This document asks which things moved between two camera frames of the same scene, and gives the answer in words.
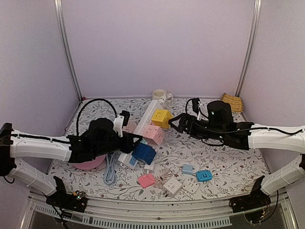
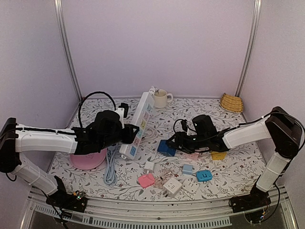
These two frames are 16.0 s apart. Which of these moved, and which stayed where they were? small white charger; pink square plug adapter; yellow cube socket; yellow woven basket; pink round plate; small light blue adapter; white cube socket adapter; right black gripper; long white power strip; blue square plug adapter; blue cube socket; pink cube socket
Moved: pink cube socket; right black gripper; blue cube socket; yellow cube socket; long white power strip
Stayed: white cube socket adapter; pink square plug adapter; small light blue adapter; pink round plate; blue square plug adapter; yellow woven basket; small white charger
